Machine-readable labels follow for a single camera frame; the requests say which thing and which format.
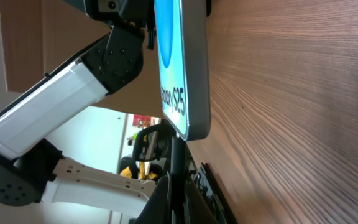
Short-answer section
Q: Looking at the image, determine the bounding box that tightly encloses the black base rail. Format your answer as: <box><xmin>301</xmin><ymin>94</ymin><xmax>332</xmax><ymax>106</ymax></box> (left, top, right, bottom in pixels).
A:
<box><xmin>194</xmin><ymin>163</ymin><xmax>237</xmax><ymax>224</ymax></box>

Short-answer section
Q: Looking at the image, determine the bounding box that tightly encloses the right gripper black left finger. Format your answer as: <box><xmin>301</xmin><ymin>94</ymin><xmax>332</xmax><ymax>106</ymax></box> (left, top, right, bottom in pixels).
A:
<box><xmin>134</xmin><ymin>176</ymin><xmax>171</xmax><ymax>224</ymax></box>

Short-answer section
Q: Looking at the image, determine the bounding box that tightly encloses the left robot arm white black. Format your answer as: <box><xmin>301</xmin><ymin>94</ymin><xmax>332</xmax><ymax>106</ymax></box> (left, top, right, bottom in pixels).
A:
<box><xmin>0</xmin><ymin>0</ymin><xmax>156</xmax><ymax>217</ymax></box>

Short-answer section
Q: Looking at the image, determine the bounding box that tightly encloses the black office chair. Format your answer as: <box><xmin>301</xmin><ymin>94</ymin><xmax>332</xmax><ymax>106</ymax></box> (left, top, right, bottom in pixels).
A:
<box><xmin>119</xmin><ymin>123</ymin><xmax>173</xmax><ymax>181</ymax></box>

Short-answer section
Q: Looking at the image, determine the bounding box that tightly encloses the blue Galaxy S25 smartphone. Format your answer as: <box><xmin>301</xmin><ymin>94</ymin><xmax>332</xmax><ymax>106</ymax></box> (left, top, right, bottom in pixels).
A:
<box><xmin>154</xmin><ymin>0</ymin><xmax>211</xmax><ymax>141</ymax></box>

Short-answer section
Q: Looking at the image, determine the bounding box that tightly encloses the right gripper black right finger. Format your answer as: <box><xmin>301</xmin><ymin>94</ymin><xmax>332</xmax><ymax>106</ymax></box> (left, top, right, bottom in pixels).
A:
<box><xmin>183</xmin><ymin>177</ymin><xmax>218</xmax><ymax>224</ymax></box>

